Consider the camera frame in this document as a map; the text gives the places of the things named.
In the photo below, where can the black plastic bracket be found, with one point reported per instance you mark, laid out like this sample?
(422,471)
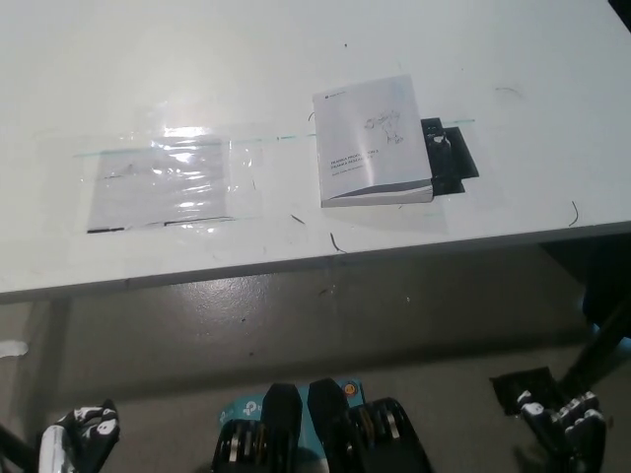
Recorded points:
(458,162)

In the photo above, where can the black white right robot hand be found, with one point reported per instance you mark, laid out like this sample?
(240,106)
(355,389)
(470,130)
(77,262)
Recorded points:
(572,428)

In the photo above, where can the clear plastic film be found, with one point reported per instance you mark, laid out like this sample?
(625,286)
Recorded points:
(242,197)

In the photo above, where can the black desk leg frame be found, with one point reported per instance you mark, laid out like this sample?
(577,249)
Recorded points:
(601,286)

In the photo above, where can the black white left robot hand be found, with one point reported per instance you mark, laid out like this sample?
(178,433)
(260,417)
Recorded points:
(93,428)

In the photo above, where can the white paperback manual book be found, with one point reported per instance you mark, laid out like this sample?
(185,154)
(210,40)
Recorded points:
(365,148)

